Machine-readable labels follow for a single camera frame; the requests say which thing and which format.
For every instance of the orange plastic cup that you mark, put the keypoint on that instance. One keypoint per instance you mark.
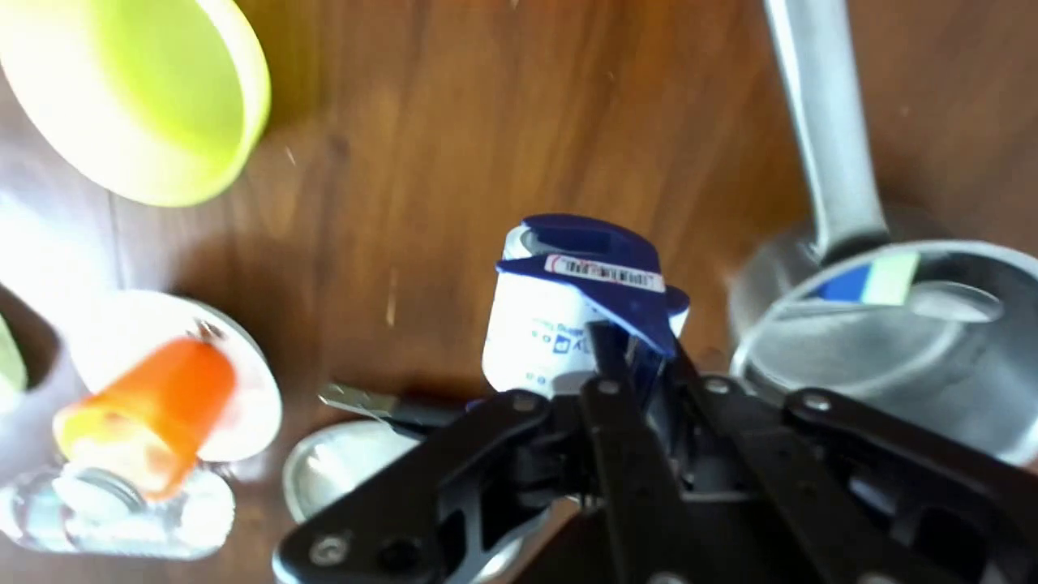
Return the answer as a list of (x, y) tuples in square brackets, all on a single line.
[(149, 423)]

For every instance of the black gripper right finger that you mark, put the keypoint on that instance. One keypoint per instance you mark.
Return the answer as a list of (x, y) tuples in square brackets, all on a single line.
[(706, 485)]

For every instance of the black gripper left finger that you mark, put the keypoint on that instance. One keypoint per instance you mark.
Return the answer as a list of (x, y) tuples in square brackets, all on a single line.
[(445, 506)]

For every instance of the silver pot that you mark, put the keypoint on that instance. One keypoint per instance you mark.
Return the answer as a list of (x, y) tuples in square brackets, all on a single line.
[(933, 327)]

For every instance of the yellow bowl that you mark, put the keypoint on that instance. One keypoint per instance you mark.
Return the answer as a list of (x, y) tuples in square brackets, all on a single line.
[(159, 101)]

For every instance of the blue and white packet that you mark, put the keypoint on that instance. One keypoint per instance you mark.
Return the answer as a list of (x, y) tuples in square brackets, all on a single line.
[(560, 277)]

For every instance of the white saucer plate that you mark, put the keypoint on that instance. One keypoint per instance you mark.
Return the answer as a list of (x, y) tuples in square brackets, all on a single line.
[(128, 325)]

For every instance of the clear glass bowl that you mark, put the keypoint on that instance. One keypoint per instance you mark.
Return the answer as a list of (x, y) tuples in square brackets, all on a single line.
[(93, 514)]

